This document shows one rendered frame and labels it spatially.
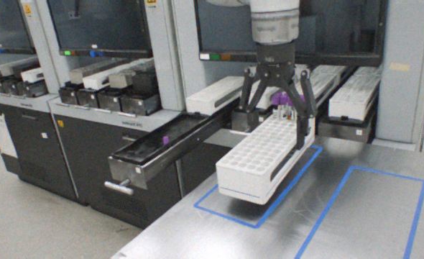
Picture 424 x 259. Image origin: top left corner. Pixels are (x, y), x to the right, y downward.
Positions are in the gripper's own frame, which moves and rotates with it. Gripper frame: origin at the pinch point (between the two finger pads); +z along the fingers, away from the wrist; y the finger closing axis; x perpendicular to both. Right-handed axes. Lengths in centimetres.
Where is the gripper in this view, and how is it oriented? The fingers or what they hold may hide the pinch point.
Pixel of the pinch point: (277, 134)
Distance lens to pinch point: 77.8
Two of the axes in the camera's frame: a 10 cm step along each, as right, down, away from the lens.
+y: 8.4, 1.5, -5.3
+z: 1.0, 9.1, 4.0
